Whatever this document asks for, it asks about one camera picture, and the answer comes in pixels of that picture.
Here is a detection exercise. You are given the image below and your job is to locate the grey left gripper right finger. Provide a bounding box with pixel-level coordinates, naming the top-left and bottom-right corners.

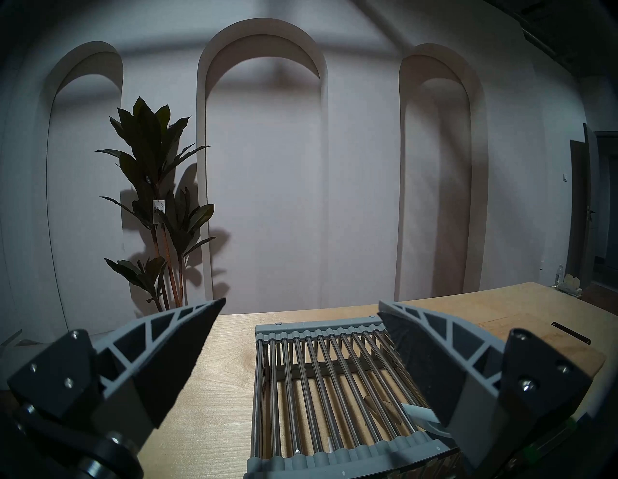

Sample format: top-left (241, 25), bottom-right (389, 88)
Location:
top-left (378, 300), bottom-right (593, 471)

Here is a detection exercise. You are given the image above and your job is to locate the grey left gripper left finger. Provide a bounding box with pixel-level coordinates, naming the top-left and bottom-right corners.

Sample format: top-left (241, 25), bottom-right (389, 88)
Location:
top-left (7, 298), bottom-right (226, 447)

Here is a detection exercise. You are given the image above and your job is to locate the knife with light blue handle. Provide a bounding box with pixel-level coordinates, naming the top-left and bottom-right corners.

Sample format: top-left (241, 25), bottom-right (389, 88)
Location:
top-left (365, 394), bottom-right (454, 439)

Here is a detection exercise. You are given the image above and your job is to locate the wooden cutting board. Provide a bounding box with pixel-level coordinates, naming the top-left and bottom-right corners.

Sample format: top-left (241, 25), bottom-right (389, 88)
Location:
top-left (476, 311), bottom-right (606, 421)

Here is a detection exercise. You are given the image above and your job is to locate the grey metal dish rack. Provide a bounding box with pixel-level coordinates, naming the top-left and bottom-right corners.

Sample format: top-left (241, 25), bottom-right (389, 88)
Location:
top-left (244, 316), bottom-right (464, 479)

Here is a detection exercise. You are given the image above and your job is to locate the brown open door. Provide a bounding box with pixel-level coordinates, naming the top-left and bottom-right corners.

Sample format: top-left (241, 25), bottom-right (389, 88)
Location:
top-left (567, 123), bottom-right (602, 290)

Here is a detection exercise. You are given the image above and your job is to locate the tall green potted plant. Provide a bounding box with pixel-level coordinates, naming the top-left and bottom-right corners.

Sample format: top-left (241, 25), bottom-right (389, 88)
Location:
top-left (95, 97), bottom-right (218, 312)

